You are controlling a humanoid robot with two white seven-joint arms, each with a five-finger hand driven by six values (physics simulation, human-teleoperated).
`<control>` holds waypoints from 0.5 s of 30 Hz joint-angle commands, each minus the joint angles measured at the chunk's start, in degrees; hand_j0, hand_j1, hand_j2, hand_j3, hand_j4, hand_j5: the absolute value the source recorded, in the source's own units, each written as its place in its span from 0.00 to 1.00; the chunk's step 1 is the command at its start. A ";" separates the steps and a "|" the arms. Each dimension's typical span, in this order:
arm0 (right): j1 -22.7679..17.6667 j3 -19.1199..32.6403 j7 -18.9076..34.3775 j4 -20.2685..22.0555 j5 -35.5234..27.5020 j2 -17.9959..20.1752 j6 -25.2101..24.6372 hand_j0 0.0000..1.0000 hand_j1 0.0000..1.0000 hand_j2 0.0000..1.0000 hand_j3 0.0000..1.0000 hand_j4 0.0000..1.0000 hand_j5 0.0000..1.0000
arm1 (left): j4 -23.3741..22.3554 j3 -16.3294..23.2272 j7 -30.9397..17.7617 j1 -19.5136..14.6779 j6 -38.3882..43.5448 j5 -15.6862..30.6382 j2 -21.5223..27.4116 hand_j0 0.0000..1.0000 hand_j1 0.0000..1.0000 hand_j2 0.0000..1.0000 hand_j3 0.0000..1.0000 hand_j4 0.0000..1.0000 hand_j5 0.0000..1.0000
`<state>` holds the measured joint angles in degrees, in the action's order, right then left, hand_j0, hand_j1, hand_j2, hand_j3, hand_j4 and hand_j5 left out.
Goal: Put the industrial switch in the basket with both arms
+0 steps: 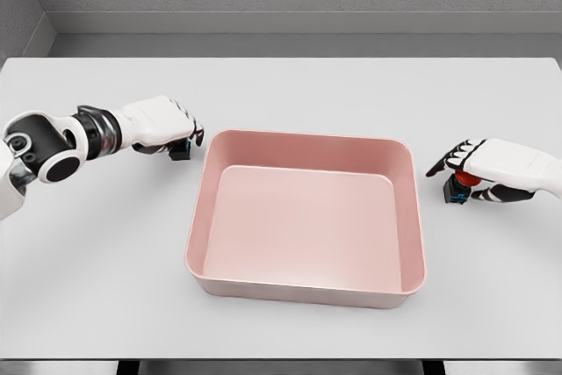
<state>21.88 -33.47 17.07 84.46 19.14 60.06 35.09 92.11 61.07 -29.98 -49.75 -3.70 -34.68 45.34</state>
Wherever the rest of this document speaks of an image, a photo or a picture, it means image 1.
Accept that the black blue industrial switch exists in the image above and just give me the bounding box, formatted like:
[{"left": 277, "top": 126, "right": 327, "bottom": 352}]
[{"left": 169, "top": 136, "right": 192, "bottom": 162}]

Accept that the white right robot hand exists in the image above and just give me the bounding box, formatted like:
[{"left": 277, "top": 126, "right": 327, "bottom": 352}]
[{"left": 425, "top": 137, "right": 539, "bottom": 204}]

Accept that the pink rectangular basket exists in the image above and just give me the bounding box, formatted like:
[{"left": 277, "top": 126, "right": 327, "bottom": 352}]
[{"left": 183, "top": 128, "right": 429, "bottom": 310}]

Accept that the red button industrial switch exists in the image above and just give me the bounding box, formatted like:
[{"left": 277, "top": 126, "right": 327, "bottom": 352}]
[{"left": 442, "top": 170, "right": 483, "bottom": 206}]

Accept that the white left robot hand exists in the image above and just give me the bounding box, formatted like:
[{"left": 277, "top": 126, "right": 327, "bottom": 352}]
[{"left": 127, "top": 95, "right": 206, "bottom": 157}]

